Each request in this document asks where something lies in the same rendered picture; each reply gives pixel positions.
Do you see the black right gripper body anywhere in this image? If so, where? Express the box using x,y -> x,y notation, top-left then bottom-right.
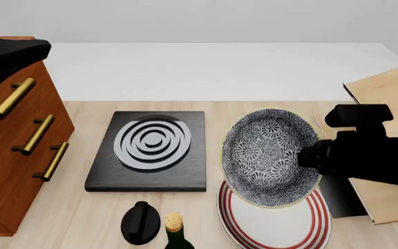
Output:
296,139 -> 335,175

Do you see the black white patterned bowl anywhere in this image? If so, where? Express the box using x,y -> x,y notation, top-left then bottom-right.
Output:
220,108 -> 325,209

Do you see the white plate with red rings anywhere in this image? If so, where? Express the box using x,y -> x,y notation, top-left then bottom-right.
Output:
216,178 -> 333,249

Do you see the flat black stove plate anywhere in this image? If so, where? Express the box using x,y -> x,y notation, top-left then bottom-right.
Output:
84,110 -> 208,193

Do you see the dark green corked bottle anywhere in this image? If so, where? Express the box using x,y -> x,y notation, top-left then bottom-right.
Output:
164,212 -> 196,249

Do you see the round black stove knob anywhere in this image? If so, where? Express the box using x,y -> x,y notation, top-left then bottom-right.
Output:
120,200 -> 162,246

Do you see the wooden cabinet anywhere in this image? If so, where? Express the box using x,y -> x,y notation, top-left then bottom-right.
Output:
0,35 -> 76,237

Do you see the brass cabinet handle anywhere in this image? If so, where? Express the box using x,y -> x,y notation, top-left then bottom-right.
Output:
32,141 -> 70,183
10,113 -> 56,156
0,77 -> 37,120

